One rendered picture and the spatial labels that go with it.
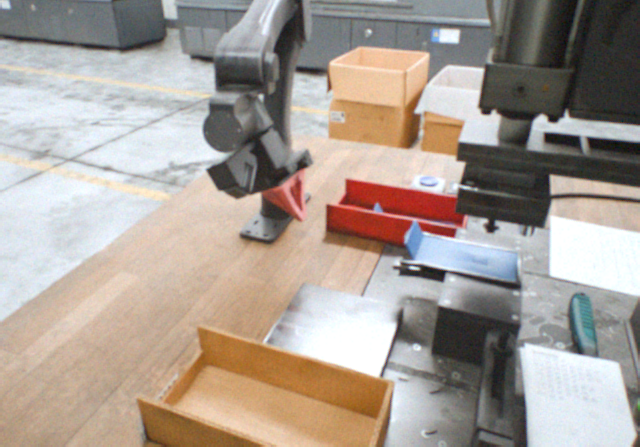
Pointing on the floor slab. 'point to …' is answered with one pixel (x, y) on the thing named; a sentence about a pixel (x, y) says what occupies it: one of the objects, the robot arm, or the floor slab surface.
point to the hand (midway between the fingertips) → (301, 215)
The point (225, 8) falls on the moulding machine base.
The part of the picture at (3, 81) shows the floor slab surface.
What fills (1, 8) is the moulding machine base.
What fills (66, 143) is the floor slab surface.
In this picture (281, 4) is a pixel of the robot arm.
